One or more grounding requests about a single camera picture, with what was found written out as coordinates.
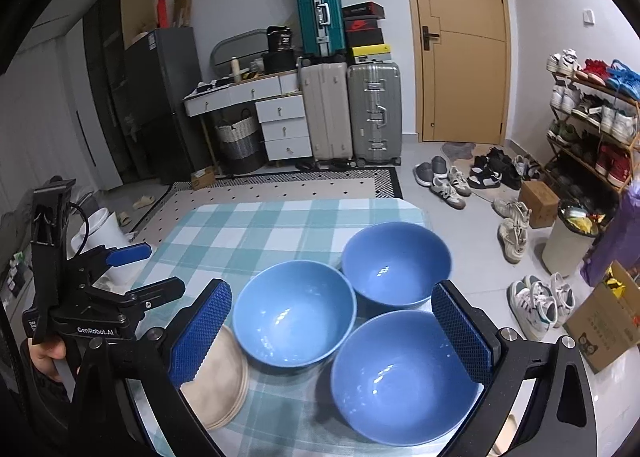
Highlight dark grey refrigerator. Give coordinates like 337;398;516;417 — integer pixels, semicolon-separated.
122;27;211;185

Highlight person's left hand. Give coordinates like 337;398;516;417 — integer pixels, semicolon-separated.
27;338;69;382

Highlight blue bowl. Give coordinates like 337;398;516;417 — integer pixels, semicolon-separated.
330;309;493;447
232;260;357;369
341;222;453;310

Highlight plain brown cardboard box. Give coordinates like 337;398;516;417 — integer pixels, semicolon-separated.
518;180;561;229

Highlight wooden shoe rack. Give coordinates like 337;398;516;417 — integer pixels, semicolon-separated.
544;50;640;198

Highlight patterned rug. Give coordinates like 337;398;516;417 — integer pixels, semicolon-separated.
127;166;403;258

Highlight person's left forearm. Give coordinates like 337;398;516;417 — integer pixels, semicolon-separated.
15;357;76;408

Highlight silver suitcase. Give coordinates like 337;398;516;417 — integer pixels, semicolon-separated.
346;62;403;168

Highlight dark tall cabinet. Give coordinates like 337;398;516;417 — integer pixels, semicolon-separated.
82;0;131;188

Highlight beige suitcase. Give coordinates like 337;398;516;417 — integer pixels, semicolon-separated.
298;61;351;161

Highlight wooden door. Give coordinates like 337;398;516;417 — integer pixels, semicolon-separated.
399;0;513;145

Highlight oval mirror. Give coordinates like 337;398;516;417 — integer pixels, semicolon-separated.
211;28;268;80

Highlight white trash bin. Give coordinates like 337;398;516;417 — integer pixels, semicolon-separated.
542;200;613;275

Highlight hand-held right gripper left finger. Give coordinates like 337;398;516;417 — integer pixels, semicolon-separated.
72;278;233;457

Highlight grey door mat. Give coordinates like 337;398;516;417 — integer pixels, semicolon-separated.
442;141;476;160

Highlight black cable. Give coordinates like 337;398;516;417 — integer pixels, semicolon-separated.
67;202;92;258

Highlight printed large cardboard box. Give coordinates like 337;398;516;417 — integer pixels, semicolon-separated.
562;261;640;373

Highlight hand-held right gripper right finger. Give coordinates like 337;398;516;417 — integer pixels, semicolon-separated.
431;279;598;457

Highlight white drawer unit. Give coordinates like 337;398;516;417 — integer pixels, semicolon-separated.
255;93;311;161

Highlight plain black shoe box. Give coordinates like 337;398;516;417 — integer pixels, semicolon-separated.
346;31;386;48

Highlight black printed bag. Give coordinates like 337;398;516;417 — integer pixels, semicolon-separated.
266;26;294;54

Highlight purple bag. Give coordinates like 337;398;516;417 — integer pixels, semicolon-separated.
580;177;640;288

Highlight slim brown cardboard box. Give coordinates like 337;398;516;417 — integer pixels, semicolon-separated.
172;0;193;28

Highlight white vanity desk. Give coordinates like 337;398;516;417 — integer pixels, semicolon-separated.
182;71;301;178

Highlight shoe rack with shoes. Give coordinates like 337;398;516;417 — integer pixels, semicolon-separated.
545;50;640;188

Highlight flat cardboard sheet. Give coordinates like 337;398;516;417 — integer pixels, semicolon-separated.
120;0;156;50

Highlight white electric kettle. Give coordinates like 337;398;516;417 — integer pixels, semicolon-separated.
70;208;138;288

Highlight teal suitcase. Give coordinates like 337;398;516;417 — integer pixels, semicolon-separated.
295;0;346;58

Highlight red and black shoe box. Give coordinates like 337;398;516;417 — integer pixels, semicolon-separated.
344;18;382;34

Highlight woven laundry basket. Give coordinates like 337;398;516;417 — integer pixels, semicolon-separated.
215;108;266;175

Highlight teal checked tablecloth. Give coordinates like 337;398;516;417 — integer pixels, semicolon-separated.
125;197;501;457

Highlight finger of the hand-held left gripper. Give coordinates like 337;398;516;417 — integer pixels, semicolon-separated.
75;243;152;283
89;276;187;312

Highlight small cardboard box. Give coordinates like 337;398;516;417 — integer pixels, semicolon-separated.
190;168;217;190

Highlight cream plate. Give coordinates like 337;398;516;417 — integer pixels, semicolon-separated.
207;337;248;425
209;344;249;430
180;324;246;420

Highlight scattered loose shoes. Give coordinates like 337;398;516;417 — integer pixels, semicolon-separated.
414;147;576;342

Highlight black storage box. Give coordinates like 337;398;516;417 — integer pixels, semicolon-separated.
261;51;299;75

